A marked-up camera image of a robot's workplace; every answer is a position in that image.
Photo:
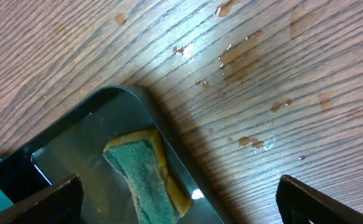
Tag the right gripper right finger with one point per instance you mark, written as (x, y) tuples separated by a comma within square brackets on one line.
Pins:
[(300, 203)]

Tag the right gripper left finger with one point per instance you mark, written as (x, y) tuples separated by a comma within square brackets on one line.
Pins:
[(59, 203)]

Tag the green yellow sponge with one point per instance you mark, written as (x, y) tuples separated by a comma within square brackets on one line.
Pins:
[(140, 158)]

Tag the black water tray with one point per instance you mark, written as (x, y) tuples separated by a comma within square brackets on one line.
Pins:
[(75, 143)]

